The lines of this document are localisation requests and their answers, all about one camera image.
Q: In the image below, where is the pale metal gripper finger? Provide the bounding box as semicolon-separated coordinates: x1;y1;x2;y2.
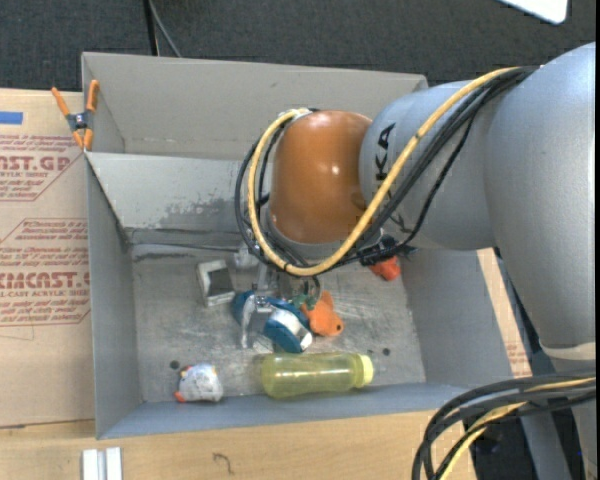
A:
240;294;272;350

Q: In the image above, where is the blue and white toy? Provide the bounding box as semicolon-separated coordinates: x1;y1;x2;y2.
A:
229;290;315;355

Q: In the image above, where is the small grey open box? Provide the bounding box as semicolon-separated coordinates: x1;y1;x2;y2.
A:
196;259;237;308

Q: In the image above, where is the grey metal bin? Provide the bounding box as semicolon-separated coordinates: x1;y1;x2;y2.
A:
81;51;521;441

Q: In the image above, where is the orange toy animal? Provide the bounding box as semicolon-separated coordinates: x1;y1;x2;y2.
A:
299;290;346;339

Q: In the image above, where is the white toy chicken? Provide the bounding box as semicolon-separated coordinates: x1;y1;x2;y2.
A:
173;363;225;404

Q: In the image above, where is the yellow clear plastic bottle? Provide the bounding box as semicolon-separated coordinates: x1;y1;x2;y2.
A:
252;351;376;401

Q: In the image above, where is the small orange object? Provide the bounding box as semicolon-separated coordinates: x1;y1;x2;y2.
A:
368;256;402;283

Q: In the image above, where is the brown cardboard board red print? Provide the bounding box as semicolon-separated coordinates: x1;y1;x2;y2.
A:
0;86;534;432

